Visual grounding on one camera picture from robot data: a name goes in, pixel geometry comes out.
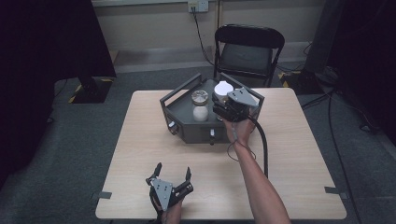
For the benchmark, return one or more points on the black curtain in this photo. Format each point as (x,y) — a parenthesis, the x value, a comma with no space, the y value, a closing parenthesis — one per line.
(37,62)
(373,46)

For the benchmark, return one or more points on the black stand base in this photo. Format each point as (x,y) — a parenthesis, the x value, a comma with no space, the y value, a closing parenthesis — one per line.
(93,93)
(302,84)

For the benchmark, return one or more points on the black folding chair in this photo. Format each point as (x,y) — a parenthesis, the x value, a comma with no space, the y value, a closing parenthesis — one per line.
(249,37)

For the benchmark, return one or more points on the glass jar with silver lid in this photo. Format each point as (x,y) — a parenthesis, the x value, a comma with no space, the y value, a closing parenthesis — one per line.
(200,113)

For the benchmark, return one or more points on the grey tape piece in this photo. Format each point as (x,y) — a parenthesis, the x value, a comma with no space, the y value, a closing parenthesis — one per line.
(104,195)
(334,190)

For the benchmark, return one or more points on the person's left hand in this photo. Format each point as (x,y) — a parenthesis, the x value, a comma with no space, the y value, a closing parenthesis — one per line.
(172,215)

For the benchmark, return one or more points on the dark grey corner rack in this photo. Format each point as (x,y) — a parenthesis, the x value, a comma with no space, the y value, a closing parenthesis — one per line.
(186,112)

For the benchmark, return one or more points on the person's right hand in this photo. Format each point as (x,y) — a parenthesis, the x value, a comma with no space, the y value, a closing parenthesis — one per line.
(240,130)

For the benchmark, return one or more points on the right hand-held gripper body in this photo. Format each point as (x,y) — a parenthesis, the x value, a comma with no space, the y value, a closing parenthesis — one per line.
(238,104)

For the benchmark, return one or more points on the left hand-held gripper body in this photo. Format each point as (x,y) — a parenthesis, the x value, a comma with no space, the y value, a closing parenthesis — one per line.
(163,191)

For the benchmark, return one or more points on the white jar with white lid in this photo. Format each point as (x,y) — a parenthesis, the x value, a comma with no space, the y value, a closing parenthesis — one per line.
(223,88)

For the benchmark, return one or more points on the white wall socket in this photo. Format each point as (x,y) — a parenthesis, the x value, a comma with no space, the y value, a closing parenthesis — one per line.
(198,5)

